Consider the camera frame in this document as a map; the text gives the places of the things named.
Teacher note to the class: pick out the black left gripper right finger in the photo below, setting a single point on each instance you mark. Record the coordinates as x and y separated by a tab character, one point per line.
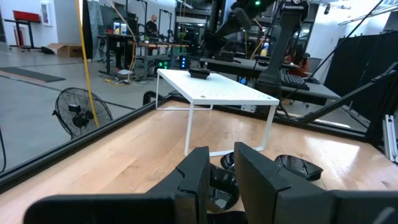
264	186

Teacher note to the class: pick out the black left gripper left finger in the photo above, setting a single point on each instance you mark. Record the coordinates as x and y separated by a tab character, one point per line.
186	186

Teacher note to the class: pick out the black square footed mini plate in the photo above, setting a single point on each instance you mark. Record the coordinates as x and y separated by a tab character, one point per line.
199	73

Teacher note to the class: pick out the black leaf-shaped mini plate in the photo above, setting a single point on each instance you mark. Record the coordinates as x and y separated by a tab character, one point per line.
298	166

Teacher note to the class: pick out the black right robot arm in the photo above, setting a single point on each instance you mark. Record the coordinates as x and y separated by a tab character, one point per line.
239	17

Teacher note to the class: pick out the grey desk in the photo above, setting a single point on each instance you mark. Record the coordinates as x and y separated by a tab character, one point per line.
242	65

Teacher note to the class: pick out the blue lit computer case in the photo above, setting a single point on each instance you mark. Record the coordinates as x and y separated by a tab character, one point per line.
183	61

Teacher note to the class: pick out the white perforated metal shelf rack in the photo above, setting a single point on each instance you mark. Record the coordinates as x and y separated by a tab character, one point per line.
217	88

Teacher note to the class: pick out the wooden top desk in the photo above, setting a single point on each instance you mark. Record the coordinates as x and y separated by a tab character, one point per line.
161	45

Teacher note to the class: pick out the green lit computer case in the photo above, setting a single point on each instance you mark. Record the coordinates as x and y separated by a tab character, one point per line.
162	64

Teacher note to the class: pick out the grey monitor stand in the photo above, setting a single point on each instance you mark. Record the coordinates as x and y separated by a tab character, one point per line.
280	46

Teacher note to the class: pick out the person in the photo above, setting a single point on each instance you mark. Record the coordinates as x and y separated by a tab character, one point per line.
151	26

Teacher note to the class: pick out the black keyboard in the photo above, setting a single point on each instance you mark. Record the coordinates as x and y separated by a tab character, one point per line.
293	81

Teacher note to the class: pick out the white labelled jug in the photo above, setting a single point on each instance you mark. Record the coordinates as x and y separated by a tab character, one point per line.
123	28
116	28

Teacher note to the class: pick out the black standing desk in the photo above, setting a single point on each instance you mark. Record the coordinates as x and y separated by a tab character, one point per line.
119	39

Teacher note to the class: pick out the black floor fan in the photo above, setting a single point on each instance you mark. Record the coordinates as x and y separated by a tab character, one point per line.
82	112

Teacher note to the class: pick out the silver aluminium profile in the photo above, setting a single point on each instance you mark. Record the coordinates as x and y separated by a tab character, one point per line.
390	137

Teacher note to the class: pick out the black partition screen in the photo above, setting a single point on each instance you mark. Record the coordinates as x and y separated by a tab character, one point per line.
357	62

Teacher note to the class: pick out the brown cardboard box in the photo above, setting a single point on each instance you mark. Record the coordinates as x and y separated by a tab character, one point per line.
63	49

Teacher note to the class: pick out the black floor mat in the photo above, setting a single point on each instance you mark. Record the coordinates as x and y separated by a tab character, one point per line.
31	74

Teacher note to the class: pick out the red tool cart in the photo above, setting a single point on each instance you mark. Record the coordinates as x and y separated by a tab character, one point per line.
26	16

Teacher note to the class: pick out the black aluminium table frame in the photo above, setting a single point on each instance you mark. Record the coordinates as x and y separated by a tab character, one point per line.
77	143

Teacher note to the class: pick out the white wall cabinet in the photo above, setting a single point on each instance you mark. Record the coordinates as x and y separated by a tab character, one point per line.
45	12

